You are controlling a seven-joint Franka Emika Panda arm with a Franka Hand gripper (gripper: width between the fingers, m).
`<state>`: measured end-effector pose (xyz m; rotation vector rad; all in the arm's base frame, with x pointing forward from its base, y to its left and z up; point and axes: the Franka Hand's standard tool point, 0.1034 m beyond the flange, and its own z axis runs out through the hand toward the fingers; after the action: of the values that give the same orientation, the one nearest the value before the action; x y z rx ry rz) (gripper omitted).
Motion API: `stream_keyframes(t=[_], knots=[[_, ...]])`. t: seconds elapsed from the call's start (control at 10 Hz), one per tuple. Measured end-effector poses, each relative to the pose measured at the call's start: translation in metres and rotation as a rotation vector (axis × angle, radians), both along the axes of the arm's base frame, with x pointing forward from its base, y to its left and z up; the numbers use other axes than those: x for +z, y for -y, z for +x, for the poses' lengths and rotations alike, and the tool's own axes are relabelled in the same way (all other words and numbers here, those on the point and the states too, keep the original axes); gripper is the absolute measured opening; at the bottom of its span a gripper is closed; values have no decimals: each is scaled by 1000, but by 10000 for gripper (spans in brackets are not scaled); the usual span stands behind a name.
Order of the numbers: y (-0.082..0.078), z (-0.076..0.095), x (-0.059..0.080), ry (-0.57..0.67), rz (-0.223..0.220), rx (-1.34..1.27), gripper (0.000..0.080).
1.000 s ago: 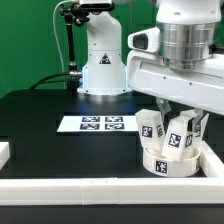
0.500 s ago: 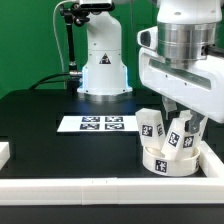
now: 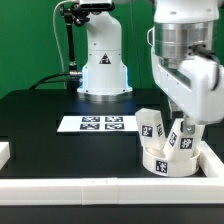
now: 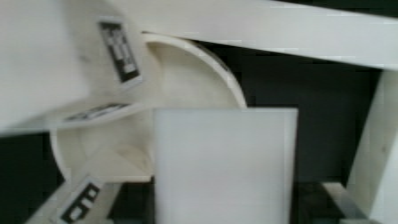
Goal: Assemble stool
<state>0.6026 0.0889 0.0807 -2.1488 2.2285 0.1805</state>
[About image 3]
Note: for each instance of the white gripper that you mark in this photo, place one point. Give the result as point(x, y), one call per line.
point(196, 87)

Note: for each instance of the white round stool seat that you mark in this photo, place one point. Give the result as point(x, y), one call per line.
point(155, 162)

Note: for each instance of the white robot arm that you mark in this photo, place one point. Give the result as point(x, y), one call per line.
point(182, 29)

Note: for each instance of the white marker sheet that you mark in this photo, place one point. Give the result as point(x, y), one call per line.
point(122, 123)

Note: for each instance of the white front border rail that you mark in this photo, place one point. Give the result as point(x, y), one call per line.
point(111, 191)

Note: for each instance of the black camera stand pole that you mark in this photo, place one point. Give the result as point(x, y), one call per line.
point(73, 15)

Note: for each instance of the white left border rail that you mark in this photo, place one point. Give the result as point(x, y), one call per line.
point(4, 153)

